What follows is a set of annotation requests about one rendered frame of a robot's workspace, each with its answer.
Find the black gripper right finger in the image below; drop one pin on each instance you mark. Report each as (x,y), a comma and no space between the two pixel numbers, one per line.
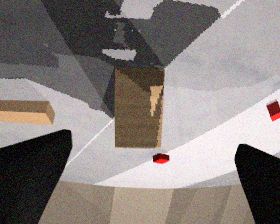
(259,175)

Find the small red block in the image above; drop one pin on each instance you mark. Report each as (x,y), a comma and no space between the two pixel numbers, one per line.
(160,159)
(274,110)

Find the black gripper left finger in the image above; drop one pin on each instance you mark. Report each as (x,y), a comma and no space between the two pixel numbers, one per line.
(29,172)

